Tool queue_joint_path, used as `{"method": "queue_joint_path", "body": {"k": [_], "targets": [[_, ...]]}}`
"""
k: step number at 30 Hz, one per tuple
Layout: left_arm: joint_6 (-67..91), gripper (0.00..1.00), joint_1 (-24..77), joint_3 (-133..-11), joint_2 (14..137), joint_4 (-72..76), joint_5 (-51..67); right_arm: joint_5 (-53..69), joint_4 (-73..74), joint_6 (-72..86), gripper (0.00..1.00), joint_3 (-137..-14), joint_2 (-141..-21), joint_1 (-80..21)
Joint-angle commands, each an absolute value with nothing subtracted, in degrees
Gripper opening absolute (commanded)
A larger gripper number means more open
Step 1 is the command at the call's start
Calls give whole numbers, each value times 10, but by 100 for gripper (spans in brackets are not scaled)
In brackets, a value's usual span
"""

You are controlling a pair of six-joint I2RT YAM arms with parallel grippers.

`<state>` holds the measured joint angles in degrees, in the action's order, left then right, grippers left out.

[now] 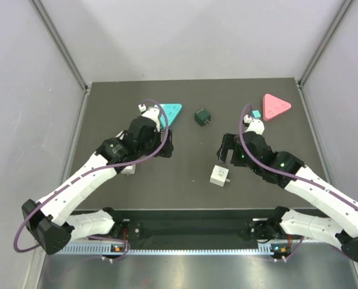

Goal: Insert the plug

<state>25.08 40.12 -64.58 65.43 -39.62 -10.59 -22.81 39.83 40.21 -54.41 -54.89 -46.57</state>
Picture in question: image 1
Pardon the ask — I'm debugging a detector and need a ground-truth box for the white triangular power strip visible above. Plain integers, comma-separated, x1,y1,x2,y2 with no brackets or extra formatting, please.
121,164,136,176

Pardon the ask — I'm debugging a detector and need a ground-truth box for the white tiger cube plug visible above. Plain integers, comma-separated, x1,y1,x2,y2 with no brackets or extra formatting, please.
210,165,230,187

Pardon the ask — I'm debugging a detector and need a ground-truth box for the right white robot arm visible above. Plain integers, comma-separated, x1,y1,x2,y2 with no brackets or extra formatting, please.
217,117,358,263

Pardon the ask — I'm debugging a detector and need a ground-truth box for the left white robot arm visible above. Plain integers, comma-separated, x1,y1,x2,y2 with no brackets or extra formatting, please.
19,105,174,255

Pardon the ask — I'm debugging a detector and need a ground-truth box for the teal small cube plug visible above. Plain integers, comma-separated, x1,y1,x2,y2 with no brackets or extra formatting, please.
251,110,262,119

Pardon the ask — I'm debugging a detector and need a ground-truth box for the dark green cube plug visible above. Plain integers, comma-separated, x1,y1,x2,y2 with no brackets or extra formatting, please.
194,108,211,126

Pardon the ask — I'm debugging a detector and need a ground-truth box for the teal triangular power strip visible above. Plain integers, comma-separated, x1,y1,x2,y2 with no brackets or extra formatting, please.
159,103,183,131

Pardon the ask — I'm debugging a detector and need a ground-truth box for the pink triangular power strip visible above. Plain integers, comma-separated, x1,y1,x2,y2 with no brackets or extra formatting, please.
262,93,292,121

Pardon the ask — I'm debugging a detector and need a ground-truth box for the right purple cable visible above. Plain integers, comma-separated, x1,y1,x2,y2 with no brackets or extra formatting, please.
238,104,358,263

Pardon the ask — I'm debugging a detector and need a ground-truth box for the purple cable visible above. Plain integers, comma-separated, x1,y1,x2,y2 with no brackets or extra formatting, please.
238,104,358,263
13,98,171,262

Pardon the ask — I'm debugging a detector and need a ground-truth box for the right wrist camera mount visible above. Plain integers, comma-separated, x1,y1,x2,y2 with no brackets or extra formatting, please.
243,114,253,125

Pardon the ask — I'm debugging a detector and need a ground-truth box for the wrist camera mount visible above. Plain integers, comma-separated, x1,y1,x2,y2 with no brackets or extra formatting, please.
243,114,253,125
138,104,148,114

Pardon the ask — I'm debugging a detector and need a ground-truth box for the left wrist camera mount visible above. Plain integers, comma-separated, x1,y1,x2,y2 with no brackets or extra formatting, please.
138,104,148,114

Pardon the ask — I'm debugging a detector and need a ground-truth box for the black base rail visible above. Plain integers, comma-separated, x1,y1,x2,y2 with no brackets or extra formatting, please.
102,207,291,241

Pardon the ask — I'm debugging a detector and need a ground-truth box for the grey slotted cable duct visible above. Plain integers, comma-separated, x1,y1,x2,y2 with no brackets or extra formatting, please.
60,242,291,256

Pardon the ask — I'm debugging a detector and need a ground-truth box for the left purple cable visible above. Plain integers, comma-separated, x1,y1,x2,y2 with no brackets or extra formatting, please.
13,98,171,262

